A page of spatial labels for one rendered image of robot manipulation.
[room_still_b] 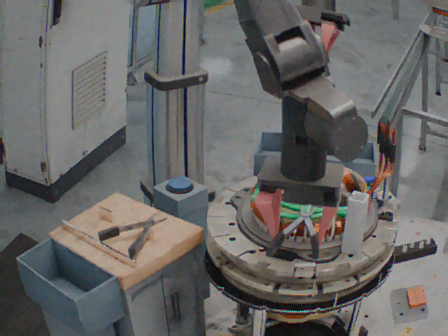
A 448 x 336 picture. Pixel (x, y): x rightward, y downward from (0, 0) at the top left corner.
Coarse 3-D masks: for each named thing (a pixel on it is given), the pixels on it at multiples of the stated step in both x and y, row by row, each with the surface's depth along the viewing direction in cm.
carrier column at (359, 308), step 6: (366, 300) 111; (354, 306) 113; (360, 306) 112; (354, 312) 113; (360, 312) 112; (354, 318) 113; (360, 318) 113; (354, 324) 114; (360, 324) 114; (348, 330) 115; (354, 330) 114
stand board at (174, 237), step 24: (96, 216) 119; (120, 216) 119; (144, 216) 120; (168, 216) 120; (72, 240) 111; (120, 240) 112; (168, 240) 113; (192, 240) 115; (120, 264) 106; (144, 264) 107
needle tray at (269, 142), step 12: (264, 132) 149; (276, 132) 149; (264, 144) 150; (276, 144) 150; (372, 144) 146; (264, 156) 140; (276, 156) 139; (360, 156) 148; (372, 156) 146; (348, 168) 138; (360, 168) 138; (372, 168) 137
